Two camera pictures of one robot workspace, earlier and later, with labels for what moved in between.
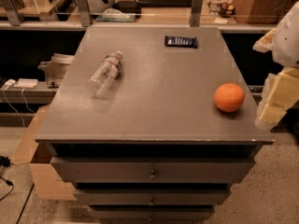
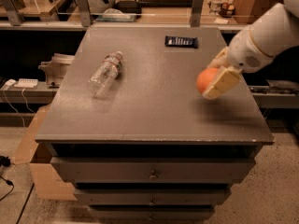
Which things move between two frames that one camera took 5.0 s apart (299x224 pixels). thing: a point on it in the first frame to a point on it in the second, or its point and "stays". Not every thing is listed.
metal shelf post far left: [13, 14] stays
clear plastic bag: [115, 15] stays
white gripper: [288, 42] to [246, 54]
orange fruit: [229, 97] to [206, 77]
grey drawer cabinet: [155, 146] stays
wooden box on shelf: [263, 4] stays
